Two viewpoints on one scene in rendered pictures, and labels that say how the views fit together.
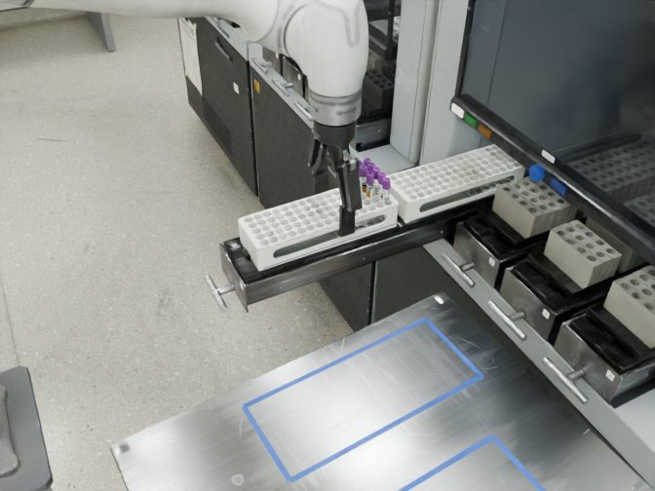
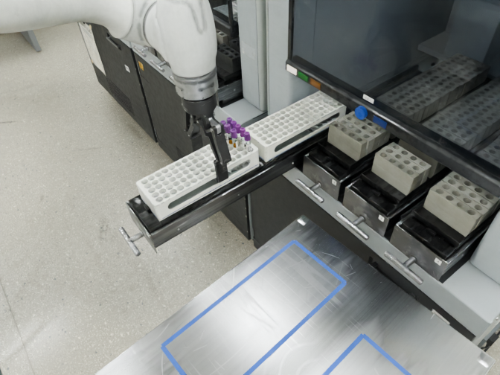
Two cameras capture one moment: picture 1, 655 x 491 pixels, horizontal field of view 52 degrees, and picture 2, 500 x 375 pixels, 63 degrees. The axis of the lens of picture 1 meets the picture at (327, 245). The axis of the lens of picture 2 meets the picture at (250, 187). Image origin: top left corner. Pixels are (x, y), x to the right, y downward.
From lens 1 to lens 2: 28 cm
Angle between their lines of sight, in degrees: 7
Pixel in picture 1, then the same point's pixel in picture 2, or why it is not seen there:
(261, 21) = (122, 21)
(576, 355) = (408, 246)
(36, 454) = not seen: outside the picture
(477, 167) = (311, 110)
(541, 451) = (402, 341)
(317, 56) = (173, 45)
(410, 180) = (264, 129)
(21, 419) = not seen: outside the picture
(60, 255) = (24, 206)
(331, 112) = (194, 90)
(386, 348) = (268, 271)
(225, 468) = not seen: outside the picture
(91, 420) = (64, 324)
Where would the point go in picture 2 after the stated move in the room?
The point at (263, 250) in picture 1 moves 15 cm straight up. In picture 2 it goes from (159, 206) to (144, 156)
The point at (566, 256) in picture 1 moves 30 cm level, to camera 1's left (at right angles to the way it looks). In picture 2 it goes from (390, 172) to (265, 190)
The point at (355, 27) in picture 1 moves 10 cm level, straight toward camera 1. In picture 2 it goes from (201, 15) to (204, 42)
